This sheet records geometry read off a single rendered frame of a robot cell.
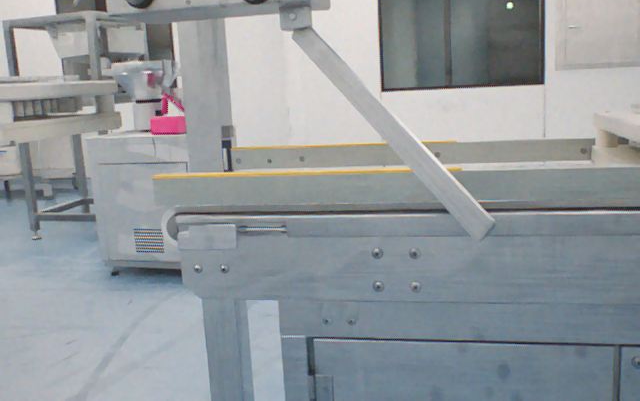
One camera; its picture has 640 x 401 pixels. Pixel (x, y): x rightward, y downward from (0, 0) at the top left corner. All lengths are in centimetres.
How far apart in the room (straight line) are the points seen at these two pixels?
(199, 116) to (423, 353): 50
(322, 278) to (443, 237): 14
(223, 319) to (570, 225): 61
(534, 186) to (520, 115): 497
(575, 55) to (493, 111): 78
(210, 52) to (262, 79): 504
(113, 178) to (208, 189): 274
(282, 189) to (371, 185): 10
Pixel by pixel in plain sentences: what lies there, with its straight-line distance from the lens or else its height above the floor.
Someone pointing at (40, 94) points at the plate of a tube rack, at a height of 99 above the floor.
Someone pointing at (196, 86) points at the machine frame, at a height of 99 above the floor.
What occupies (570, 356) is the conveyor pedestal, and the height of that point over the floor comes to 67.
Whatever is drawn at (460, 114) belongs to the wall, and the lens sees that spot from 564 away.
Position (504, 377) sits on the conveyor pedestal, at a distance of 79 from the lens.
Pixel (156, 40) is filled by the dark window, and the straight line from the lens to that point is 653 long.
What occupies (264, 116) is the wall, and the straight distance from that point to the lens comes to 604.
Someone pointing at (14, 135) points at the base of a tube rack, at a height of 95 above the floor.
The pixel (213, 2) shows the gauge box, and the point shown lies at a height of 107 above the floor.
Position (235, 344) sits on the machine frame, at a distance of 109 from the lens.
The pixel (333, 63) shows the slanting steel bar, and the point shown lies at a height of 101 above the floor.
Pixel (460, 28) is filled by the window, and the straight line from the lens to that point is 565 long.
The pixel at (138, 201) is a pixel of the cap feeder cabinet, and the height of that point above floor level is 42.
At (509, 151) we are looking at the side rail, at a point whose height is 88.
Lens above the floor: 99
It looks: 10 degrees down
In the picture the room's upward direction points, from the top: 3 degrees counter-clockwise
